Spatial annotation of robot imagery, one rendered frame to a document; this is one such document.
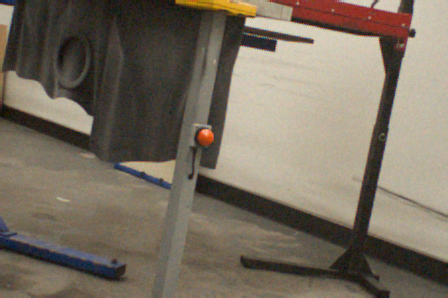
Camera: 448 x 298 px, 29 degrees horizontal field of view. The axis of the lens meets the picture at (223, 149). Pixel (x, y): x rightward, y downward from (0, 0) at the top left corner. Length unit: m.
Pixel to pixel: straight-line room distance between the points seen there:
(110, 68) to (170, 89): 0.20
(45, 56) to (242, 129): 2.70
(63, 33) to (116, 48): 0.18
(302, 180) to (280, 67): 0.64
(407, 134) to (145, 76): 2.20
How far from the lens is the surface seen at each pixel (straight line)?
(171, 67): 2.23
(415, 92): 4.18
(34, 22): 2.39
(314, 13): 3.30
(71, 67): 2.21
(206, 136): 1.91
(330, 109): 4.48
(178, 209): 1.95
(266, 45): 3.46
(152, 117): 2.22
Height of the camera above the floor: 0.84
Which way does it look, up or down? 6 degrees down
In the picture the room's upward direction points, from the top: 11 degrees clockwise
